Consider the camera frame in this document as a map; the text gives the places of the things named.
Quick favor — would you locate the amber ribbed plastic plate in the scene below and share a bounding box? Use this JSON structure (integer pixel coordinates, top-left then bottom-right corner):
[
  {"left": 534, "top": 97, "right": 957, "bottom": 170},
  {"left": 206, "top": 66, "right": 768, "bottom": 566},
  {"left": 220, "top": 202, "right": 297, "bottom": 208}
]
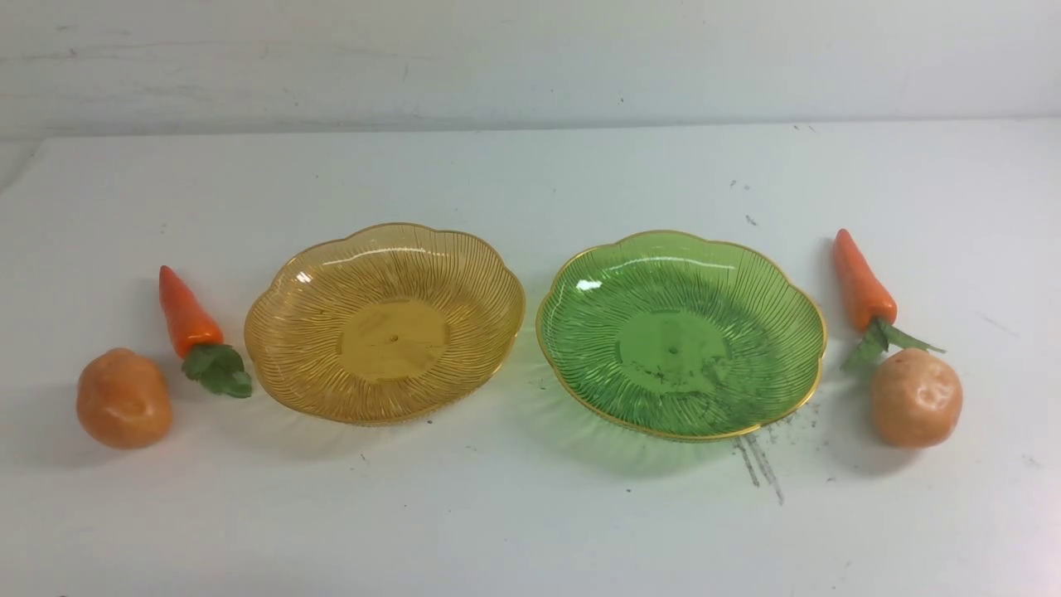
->
[{"left": 243, "top": 222, "right": 526, "bottom": 426}]

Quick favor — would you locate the green ribbed plastic plate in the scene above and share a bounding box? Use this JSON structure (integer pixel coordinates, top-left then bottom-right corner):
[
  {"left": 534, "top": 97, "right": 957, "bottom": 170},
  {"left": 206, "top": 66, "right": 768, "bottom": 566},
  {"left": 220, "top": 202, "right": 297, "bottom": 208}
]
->
[{"left": 535, "top": 231, "right": 827, "bottom": 442}]

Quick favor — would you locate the toy potato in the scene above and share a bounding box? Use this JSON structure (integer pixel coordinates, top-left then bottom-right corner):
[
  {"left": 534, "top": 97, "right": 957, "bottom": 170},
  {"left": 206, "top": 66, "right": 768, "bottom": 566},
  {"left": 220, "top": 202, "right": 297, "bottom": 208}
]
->
[
  {"left": 870, "top": 347, "right": 966, "bottom": 449},
  {"left": 75, "top": 347, "right": 173, "bottom": 449}
]

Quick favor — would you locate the toy carrot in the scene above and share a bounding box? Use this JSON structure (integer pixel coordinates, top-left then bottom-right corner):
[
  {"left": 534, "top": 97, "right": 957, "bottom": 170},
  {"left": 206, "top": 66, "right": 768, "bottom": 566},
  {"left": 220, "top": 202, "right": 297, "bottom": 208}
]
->
[
  {"left": 832, "top": 228, "right": 944, "bottom": 371},
  {"left": 158, "top": 265, "right": 253, "bottom": 398}
]

